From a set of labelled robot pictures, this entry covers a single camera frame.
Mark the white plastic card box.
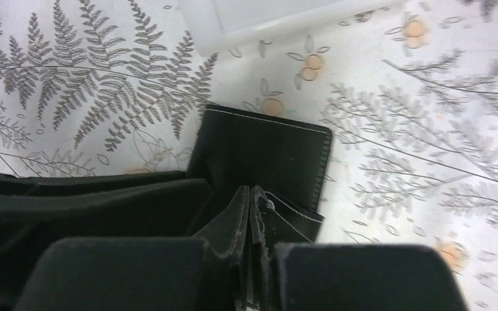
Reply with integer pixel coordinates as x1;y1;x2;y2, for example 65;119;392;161
178;0;403;56

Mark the black leather card holder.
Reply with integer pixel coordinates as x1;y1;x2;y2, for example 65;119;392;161
186;105;332;241

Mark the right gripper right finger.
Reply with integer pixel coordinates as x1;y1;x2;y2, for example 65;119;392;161
250;185;318;311

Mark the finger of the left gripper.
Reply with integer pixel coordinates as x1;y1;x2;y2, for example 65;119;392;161
0;171;213;297

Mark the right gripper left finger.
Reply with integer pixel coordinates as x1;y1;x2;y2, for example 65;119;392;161
194;185;250;310

